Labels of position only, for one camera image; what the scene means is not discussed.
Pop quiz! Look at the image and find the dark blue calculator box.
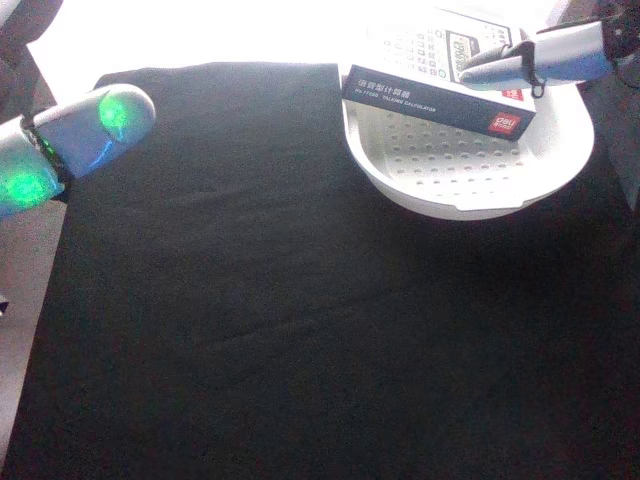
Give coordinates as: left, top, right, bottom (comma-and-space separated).
341, 8, 539, 144

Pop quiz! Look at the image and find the white perforated plastic basket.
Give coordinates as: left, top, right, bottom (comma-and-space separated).
338, 4, 596, 222

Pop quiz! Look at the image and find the black table cloth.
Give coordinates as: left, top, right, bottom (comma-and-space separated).
0, 60, 640, 480

